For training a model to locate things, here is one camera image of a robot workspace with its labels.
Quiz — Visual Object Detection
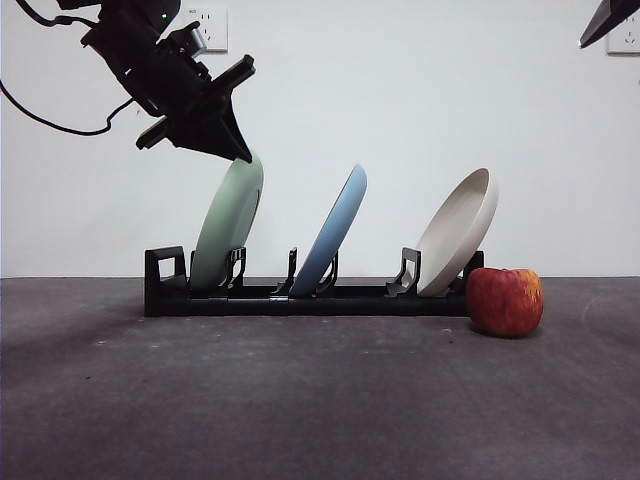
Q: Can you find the red apple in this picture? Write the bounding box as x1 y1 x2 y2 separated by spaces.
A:
465 267 545 339

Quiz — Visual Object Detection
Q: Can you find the cream plate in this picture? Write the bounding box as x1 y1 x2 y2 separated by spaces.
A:
414 168 500 297

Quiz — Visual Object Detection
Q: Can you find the white wall socket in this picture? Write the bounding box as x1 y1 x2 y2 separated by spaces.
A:
606 12 640 55
185 7 229 54

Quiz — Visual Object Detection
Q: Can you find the green plate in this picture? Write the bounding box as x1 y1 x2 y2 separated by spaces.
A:
189 158 265 290

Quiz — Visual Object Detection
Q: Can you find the blue plate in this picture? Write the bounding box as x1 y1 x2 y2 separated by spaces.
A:
289 163 369 297

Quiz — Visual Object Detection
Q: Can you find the black plate rack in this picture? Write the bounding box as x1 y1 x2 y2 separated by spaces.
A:
143 245 485 318

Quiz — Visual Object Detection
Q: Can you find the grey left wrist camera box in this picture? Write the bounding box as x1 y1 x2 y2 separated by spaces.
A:
167 22 209 57

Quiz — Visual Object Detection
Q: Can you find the black cable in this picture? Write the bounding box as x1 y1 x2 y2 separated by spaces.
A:
14 0 101 27
0 79 139 136

